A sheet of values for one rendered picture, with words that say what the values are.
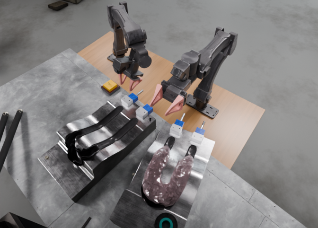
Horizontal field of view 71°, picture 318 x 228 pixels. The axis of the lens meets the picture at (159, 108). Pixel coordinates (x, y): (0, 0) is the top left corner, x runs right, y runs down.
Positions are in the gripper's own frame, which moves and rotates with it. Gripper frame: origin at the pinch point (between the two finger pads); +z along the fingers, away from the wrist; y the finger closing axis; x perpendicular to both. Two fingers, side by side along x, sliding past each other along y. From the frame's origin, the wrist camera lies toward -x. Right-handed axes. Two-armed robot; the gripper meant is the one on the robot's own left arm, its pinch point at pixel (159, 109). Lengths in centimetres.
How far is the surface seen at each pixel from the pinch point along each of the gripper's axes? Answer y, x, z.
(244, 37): -33, 126, -225
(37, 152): -48, 38, 35
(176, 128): -0.1, 31.6, -12.8
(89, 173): -17.5, 32.2, 27.2
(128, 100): -27.6, 28.0, -10.2
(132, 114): -21.8, 30.6, -6.3
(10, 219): -33, 39, 59
